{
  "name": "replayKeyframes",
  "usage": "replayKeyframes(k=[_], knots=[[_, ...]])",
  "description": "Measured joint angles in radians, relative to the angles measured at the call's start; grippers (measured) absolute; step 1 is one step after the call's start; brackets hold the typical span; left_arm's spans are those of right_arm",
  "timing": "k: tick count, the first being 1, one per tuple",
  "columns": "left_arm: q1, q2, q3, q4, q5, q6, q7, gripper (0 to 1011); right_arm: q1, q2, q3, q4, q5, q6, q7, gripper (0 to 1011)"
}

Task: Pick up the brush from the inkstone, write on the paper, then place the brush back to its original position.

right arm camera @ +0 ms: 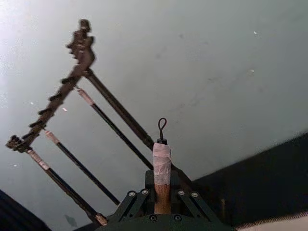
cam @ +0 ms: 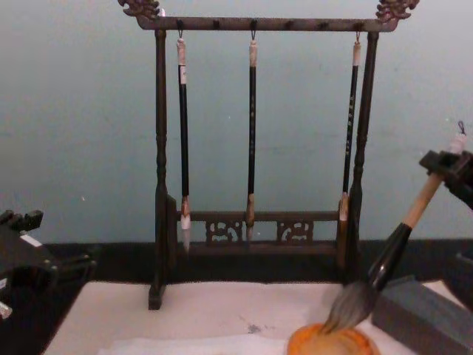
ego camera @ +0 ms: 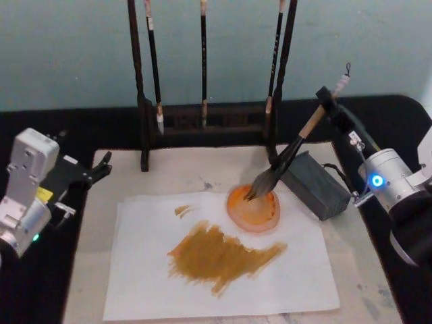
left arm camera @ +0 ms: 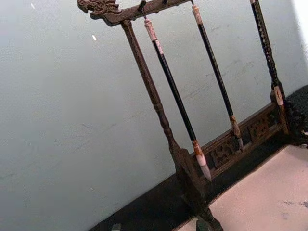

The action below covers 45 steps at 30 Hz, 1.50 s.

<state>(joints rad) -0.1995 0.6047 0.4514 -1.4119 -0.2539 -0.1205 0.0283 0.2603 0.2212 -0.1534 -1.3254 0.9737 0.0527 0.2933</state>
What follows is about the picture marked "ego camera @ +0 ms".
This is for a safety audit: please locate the orange paint dish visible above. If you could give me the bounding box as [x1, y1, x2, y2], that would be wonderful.
[225, 183, 282, 234]

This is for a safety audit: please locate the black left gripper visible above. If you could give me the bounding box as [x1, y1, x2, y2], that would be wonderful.
[39, 151, 113, 207]

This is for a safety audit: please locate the large bamboo-handled ink brush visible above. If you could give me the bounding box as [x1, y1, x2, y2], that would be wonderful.
[243, 62, 352, 203]

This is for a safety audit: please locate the pale felt mat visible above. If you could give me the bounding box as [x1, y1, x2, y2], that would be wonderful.
[61, 142, 404, 324]

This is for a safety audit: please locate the thin dark right gripper cable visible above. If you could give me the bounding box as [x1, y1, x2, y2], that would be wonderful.
[321, 141, 376, 207]

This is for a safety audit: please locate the black table cloth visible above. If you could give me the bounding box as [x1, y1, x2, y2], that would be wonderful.
[0, 94, 432, 324]

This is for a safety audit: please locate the hanging black-handled brush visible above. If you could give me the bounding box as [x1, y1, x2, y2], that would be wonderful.
[264, 0, 287, 116]
[198, 0, 209, 130]

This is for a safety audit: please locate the white paper with brown paint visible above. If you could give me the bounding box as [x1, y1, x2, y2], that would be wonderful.
[102, 190, 342, 322]

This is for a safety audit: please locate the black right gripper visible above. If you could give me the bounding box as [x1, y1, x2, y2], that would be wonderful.
[315, 86, 386, 161]

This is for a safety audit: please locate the grey rectangular block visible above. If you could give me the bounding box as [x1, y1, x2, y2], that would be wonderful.
[283, 150, 352, 222]

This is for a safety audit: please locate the hanging brush with white tip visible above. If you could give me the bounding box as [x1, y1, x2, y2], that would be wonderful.
[142, 0, 165, 136]

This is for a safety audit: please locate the dark wooden brush rack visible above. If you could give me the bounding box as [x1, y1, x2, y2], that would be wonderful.
[126, 0, 300, 173]

